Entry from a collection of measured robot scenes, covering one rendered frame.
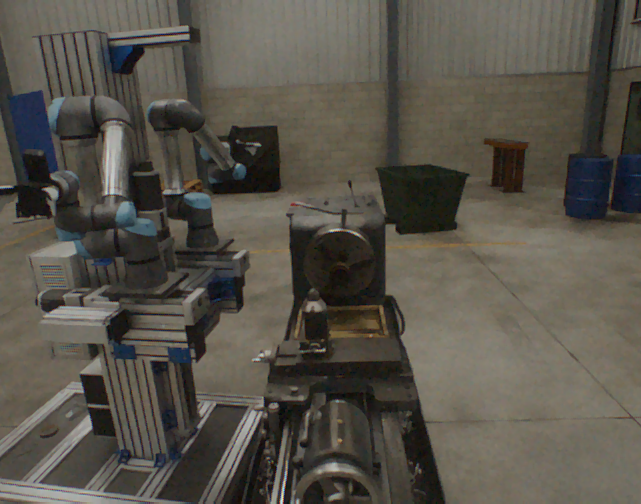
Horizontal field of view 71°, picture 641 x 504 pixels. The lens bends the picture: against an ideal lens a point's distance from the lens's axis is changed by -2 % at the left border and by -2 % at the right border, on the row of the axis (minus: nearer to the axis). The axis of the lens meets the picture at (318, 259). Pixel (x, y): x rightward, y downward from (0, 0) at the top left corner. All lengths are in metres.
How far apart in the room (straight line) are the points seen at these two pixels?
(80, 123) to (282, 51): 10.51
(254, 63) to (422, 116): 4.30
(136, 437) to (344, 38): 10.69
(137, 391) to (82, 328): 0.56
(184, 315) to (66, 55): 1.01
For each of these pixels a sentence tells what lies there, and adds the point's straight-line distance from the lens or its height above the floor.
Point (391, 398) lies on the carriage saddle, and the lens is 1.43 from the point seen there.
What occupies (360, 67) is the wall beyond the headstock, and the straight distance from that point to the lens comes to 11.94.
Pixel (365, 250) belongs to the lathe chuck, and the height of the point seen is 1.14.
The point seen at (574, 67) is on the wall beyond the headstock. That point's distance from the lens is 13.22.
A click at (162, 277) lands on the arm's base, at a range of 1.71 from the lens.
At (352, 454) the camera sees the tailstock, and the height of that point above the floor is 1.13.
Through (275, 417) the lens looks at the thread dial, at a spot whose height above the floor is 0.86.
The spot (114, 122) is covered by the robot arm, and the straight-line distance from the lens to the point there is 1.59.
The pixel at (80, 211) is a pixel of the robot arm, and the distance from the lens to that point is 1.44.
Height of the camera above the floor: 1.72
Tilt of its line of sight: 18 degrees down
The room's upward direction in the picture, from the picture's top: 3 degrees counter-clockwise
